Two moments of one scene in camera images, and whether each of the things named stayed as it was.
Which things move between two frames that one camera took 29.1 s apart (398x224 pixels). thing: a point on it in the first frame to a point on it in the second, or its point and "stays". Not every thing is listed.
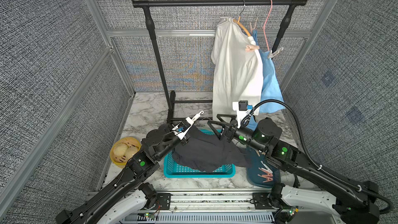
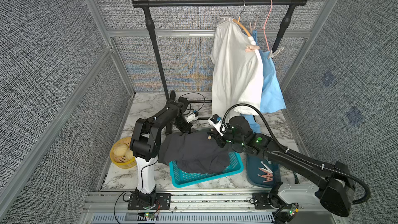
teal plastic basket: [173, 169] to [181, 179]
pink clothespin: [251, 28] stays
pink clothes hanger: [267, 22] stays
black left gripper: [183, 142] to [189, 125]
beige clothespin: [272, 54] stays
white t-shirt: [237, 72] stays
